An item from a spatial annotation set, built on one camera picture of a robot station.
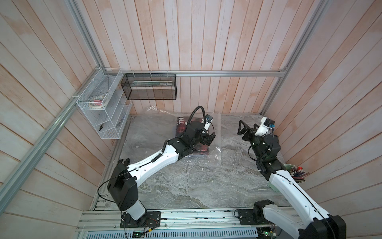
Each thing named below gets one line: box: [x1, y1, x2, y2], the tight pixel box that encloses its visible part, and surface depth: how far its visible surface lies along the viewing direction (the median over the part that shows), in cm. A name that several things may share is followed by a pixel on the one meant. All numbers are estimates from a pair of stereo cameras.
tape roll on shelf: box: [89, 95, 108, 109], surface depth 75 cm
